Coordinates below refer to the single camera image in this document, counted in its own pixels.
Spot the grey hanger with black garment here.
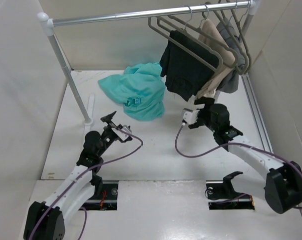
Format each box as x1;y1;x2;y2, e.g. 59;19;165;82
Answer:
156;5;231;72

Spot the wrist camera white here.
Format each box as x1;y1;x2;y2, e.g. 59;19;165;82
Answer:
182;108;199;125
112;124;132;143

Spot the silver clothes rack frame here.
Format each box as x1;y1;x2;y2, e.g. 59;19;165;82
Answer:
37;0;260;126

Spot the grey hanging garment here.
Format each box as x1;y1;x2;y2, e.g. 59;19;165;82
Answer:
217;22;245;94

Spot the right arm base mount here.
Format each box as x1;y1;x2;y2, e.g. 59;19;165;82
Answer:
204;171;255;210

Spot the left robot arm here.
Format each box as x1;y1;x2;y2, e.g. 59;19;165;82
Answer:
23;112;132;240

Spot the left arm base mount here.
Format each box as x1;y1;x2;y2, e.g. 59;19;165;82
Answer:
82;180;119;211

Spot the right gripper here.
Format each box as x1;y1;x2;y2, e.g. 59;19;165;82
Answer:
188;95;218;133

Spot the black hanging garment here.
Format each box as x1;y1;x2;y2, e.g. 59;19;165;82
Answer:
159;30;213;101

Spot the beige hanging garment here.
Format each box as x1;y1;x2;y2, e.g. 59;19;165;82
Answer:
195;18;236;99

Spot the teal t shirt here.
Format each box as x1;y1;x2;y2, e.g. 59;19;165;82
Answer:
98;62;166;122

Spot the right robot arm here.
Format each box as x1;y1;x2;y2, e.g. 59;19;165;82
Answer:
183;98;302;214

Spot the aluminium rail right side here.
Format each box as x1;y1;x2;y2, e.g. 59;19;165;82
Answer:
241;74;273;152

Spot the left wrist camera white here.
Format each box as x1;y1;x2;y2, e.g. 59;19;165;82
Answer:
112;124;132;143

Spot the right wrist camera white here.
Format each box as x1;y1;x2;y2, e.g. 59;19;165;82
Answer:
182;108;199;125

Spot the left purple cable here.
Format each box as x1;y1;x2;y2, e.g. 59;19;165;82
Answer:
28;124;144;240

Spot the grey hanger with beige garment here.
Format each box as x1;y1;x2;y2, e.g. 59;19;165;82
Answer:
200;2;238;69

